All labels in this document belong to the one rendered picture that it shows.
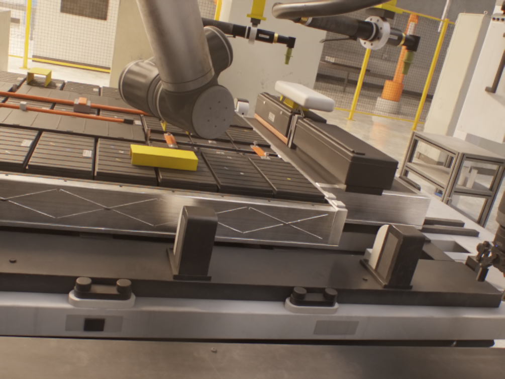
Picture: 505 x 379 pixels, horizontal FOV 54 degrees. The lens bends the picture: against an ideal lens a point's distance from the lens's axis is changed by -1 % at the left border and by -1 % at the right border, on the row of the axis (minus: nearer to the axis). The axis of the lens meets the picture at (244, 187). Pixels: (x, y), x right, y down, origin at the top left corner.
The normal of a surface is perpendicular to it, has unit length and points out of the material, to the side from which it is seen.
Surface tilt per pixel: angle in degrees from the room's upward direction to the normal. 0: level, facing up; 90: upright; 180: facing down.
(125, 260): 0
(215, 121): 90
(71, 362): 0
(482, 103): 90
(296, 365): 0
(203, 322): 90
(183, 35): 101
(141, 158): 90
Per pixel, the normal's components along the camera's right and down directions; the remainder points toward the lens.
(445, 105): -0.95, -0.10
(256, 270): 0.19, -0.93
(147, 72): -0.34, -0.60
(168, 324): 0.25, 0.35
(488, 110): -0.75, 0.06
